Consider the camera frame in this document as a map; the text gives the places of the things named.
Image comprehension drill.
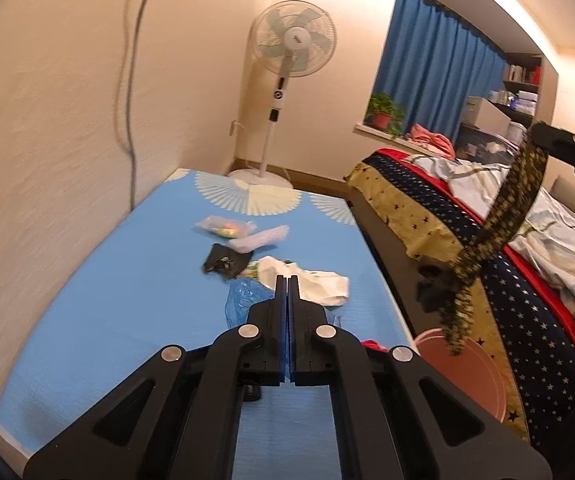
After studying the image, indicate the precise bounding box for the row of books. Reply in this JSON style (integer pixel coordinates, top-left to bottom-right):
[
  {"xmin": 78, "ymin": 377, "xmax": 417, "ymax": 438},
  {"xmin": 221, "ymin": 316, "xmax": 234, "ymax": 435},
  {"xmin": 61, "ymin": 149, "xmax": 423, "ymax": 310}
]
[{"xmin": 506, "ymin": 63, "xmax": 541, "ymax": 85}]

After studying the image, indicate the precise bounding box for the white plastic container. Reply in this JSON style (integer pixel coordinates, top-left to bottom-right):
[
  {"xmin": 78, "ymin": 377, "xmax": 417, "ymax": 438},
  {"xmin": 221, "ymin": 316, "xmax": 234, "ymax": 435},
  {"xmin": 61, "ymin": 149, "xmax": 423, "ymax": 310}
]
[{"xmin": 506, "ymin": 122, "xmax": 529, "ymax": 147}]

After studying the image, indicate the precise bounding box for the white crumpled cloth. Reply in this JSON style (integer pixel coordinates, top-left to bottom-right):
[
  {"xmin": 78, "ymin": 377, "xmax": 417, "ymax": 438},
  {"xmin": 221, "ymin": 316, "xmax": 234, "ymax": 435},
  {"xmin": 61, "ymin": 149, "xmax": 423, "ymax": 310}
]
[{"xmin": 256, "ymin": 255, "xmax": 351, "ymax": 307}]

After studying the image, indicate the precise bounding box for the striped pale duvet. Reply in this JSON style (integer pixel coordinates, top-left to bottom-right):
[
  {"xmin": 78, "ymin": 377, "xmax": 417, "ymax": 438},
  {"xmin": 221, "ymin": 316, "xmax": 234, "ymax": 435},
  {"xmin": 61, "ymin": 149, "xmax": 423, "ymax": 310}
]
[{"xmin": 403, "ymin": 152, "xmax": 575, "ymax": 372}]

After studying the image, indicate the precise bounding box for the white standing fan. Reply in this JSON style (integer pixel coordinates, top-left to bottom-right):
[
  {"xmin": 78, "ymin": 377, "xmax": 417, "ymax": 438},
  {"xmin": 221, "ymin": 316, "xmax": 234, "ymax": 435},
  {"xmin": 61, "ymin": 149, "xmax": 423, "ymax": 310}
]
[{"xmin": 228, "ymin": 0, "xmax": 338, "ymax": 192}]

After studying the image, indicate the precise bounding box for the white windowsill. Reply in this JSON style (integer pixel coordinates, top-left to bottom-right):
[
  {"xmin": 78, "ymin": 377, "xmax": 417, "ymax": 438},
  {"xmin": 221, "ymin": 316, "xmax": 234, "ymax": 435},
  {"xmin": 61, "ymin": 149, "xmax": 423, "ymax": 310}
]
[{"xmin": 352, "ymin": 122, "xmax": 414, "ymax": 144}]

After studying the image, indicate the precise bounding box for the bed with starry cover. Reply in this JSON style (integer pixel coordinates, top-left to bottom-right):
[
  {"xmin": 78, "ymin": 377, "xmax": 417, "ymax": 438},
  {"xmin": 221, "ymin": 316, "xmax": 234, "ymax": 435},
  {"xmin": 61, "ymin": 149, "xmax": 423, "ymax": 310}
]
[{"xmin": 343, "ymin": 147, "xmax": 575, "ymax": 443}]

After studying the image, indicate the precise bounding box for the pile of white packages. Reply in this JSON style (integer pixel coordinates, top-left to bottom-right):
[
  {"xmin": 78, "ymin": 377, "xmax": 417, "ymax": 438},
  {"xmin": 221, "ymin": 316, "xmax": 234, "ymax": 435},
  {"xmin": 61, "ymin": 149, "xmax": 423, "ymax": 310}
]
[{"xmin": 489, "ymin": 88, "xmax": 539, "ymax": 112}]

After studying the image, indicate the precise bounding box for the clear bag with colourful contents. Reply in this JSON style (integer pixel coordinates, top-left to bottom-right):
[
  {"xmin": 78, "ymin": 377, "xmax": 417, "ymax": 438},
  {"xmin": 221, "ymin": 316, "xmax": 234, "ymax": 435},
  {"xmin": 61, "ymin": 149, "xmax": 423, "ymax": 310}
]
[{"xmin": 194, "ymin": 214, "xmax": 257, "ymax": 239}]

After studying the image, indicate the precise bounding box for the potted green plant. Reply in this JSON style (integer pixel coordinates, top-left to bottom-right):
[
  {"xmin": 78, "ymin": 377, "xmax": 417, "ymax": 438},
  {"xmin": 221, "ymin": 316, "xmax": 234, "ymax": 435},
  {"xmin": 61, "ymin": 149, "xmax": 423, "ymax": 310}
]
[{"xmin": 366, "ymin": 92, "xmax": 407, "ymax": 137}]

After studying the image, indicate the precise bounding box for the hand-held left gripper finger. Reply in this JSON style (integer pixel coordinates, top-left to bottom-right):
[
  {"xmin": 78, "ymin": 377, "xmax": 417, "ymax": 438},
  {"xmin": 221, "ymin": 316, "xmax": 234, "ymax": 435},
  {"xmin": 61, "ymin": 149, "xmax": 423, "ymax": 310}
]
[
  {"xmin": 288, "ymin": 275, "xmax": 553, "ymax": 480},
  {"xmin": 22, "ymin": 275, "xmax": 289, "ymax": 480}
]

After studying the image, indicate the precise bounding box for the blue plastic bag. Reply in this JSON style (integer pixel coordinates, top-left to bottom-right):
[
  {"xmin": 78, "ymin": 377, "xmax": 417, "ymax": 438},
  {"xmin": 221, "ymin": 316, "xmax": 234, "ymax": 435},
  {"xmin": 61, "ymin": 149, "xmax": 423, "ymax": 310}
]
[{"xmin": 224, "ymin": 278, "xmax": 279, "ymax": 332}]

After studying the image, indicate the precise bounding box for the black packet with pink print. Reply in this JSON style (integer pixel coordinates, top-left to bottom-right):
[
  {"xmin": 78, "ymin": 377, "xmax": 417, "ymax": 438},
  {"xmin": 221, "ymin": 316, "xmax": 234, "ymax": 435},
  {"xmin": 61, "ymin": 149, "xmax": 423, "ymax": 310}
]
[{"xmin": 202, "ymin": 243, "xmax": 254, "ymax": 279}]

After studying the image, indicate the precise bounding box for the black wall cable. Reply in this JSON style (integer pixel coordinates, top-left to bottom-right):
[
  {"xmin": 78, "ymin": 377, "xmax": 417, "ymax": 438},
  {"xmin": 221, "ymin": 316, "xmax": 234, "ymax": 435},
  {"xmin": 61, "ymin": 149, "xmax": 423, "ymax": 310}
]
[{"xmin": 114, "ymin": 0, "xmax": 164, "ymax": 212}]

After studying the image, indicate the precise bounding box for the lavender crumpled plastic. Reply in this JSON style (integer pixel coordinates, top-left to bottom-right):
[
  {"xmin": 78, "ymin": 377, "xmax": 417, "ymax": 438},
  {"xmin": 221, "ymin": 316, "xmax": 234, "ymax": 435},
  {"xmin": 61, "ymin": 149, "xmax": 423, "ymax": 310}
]
[{"xmin": 229, "ymin": 224, "xmax": 289, "ymax": 254}]

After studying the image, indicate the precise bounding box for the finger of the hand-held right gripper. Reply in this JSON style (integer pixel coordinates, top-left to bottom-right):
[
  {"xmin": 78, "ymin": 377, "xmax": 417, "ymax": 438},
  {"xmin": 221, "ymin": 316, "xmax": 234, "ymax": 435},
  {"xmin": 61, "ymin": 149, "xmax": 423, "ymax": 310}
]
[{"xmin": 530, "ymin": 121, "xmax": 575, "ymax": 162}]

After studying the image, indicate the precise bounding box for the pink round bin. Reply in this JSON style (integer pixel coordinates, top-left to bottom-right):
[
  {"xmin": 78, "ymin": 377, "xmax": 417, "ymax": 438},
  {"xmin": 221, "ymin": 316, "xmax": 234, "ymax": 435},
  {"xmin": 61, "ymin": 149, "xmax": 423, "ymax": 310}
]
[{"xmin": 412, "ymin": 328, "xmax": 516, "ymax": 426}]

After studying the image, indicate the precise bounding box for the blue curtain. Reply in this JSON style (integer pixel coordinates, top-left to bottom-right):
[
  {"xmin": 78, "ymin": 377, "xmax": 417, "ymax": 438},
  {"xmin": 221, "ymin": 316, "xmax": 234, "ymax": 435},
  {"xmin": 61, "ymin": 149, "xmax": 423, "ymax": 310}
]
[{"xmin": 371, "ymin": 0, "xmax": 509, "ymax": 147}]

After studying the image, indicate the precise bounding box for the cardboard box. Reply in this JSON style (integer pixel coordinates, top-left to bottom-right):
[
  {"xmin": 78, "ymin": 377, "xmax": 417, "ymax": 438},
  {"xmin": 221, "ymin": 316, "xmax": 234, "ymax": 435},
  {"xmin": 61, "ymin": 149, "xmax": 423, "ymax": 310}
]
[{"xmin": 461, "ymin": 95, "xmax": 511, "ymax": 132}]

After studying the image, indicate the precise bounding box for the camouflage patterned strip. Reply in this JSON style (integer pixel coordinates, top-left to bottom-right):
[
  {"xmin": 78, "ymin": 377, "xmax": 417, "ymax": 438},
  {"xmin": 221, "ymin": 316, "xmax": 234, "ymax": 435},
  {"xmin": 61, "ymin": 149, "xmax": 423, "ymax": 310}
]
[{"xmin": 416, "ymin": 137, "xmax": 551, "ymax": 359}]

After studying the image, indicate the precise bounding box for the brown bookshelf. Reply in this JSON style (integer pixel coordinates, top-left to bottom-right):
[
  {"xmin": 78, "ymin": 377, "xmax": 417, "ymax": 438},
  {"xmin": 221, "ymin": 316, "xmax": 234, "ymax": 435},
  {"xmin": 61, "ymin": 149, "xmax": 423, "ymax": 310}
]
[{"xmin": 501, "ymin": 52, "xmax": 544, "ymax": 127}]

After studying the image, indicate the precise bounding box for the pink clothing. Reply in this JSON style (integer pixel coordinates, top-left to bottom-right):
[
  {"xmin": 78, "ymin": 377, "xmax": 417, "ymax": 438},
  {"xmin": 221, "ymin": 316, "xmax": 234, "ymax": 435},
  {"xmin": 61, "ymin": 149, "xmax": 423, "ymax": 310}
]
[{"xmin": 409, "ymin": 123, "xmax": 457, "ymax": 159}]

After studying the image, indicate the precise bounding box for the blue fan-patterned cloth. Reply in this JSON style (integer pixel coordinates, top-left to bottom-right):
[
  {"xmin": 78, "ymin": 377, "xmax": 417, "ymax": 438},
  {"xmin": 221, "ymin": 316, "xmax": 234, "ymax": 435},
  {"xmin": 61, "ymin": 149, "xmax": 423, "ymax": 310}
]
[{"xmin": 0, "ymin": 168, "xmax": 416, "ymax": 480}]

